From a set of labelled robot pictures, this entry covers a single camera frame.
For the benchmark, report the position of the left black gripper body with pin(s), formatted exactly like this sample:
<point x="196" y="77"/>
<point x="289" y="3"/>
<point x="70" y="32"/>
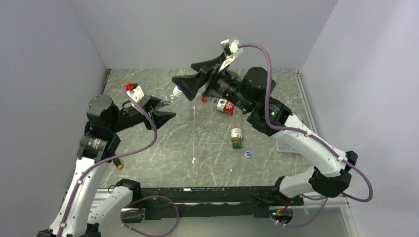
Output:
<point x="147" y="125"/>

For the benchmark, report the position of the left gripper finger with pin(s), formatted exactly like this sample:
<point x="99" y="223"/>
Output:
<point x="160" y="118"/>
<point x="155" y="103"/>

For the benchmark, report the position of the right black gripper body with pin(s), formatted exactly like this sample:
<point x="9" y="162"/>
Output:
<point x="214" y="78"/>

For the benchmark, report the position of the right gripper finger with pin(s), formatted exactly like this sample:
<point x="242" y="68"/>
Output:
<point x="190" y="84"/>
<point x="208" y="66"/>

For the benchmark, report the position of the clear bottle white cap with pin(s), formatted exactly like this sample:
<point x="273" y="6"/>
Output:
<point x="171" y="101"/>

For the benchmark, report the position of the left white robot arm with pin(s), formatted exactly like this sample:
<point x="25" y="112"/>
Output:
<point x="97" y="146"/>

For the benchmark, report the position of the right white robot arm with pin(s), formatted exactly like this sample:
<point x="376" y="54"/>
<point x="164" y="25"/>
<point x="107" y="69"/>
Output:
<point x="330" y="173"/>

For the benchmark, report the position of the clear bottle red label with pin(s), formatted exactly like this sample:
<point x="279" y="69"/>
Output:
<point x="221" y="105"/>

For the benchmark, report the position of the brown bottle green cap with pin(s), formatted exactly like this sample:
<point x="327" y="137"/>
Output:
<point x="236" y="131"/>

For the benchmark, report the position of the black round disc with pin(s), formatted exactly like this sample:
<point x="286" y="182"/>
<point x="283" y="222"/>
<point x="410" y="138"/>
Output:
<point x="233" y="75"/>

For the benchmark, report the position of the black yellow screwdriver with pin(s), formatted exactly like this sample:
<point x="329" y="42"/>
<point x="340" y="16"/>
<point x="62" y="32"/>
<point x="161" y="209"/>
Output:
<point x="118" y="164"/>

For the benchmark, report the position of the clear plastic tray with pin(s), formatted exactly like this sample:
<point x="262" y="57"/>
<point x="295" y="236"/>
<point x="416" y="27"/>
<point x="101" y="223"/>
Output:
<point x="283" y="147"/>

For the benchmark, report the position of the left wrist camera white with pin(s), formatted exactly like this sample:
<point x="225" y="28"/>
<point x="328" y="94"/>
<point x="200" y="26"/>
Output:
<point x="136" y="93"/>

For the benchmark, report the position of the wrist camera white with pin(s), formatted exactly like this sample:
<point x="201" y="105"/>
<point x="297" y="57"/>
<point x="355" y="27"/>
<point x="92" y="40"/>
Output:
<point x="136" y="93"/>
<point x="231" y="51"/>

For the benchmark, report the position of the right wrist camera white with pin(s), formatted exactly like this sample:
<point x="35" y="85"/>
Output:
<point x="231" y="51"/>

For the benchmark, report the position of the black base frame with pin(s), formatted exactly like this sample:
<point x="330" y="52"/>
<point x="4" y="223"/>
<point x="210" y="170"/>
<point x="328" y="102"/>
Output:
<point x="159" y="203"/>

